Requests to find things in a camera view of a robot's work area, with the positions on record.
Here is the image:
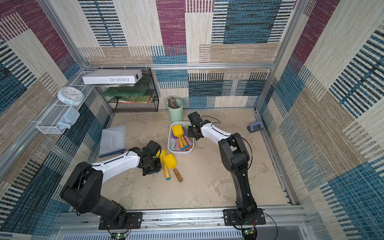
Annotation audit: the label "purple shovel pink handle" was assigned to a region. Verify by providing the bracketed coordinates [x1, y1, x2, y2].
[183, 127, 193, 148]
[170, 132, 180, 151]

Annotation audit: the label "white plastic storage box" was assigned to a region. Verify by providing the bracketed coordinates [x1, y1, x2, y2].
[167, 122, 195, 156]

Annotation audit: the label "light blue shovel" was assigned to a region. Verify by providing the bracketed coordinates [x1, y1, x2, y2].
[169, 138, 176, 151]

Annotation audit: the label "yellow shovel blue tip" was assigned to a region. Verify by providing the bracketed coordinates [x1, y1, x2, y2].
[181, 126, 189, 150]

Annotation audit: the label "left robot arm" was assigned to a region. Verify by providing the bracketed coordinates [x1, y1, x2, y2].
[60, 141, 162, 229]

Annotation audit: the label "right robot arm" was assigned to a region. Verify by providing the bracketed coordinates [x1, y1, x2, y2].
[188, 112, 258, 223]

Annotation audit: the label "white FOLIO-02 box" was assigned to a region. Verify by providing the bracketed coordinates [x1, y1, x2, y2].
[83, 69, 143, 85]

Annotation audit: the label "green pen holder cup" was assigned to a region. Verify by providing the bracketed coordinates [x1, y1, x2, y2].
[168, 99, 184, 123]

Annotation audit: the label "pens in cup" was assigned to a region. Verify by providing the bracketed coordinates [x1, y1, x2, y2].
[167, 96, 179, 109]

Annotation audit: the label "grey hole punch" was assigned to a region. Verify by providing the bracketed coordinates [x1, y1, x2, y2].
[247, 121, 265, 133]

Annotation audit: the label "colourful book on shelf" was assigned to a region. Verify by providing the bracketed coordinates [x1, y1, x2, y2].
[118, 96, 153, 104]

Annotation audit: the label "green book on shelf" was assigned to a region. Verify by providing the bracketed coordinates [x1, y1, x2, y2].
[102, 87, 148, 97]

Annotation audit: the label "light blue cloth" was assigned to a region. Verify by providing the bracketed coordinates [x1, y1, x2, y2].
[58, 107, 80, 131]

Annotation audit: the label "white round clock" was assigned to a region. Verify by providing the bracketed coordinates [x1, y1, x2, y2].
[57, 87, 85, 106]

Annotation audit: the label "yellow shovel wooden handle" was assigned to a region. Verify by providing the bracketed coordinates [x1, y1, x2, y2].
[163, 153, 183, 183]

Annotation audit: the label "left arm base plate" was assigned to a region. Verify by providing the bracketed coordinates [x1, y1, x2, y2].
[99, 212, 143, 231]

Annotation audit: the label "black wire shelf rack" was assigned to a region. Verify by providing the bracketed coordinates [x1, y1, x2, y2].
[96, 68, 159, 115]

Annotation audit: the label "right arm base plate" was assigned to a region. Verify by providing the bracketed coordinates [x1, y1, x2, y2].
[223, 208, 266, 227]

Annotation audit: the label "white wire wall basket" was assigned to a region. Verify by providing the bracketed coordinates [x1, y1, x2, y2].
[36, 84, 93, 135]

